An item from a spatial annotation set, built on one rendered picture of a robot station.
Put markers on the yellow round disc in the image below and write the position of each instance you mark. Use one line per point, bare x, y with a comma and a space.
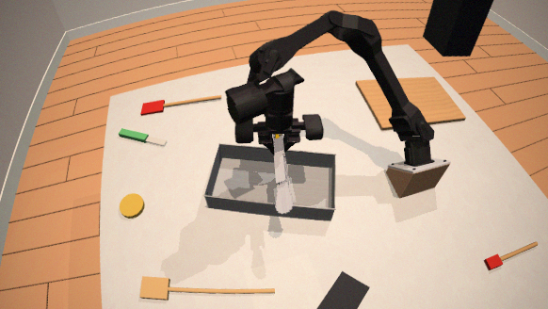
132, 206

